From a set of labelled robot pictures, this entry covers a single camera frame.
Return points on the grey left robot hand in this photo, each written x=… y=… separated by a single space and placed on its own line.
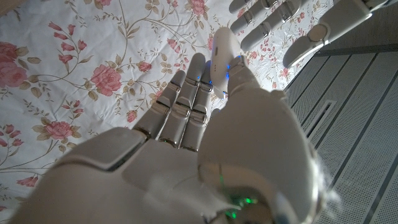
x=342 y=15

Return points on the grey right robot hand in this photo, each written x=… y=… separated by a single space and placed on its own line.
x=248 y=149

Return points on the white AirPods case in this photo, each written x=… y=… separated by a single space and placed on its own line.
x=222 y=53

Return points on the floral backdrop cloth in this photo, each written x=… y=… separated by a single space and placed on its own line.
x=93 y=46

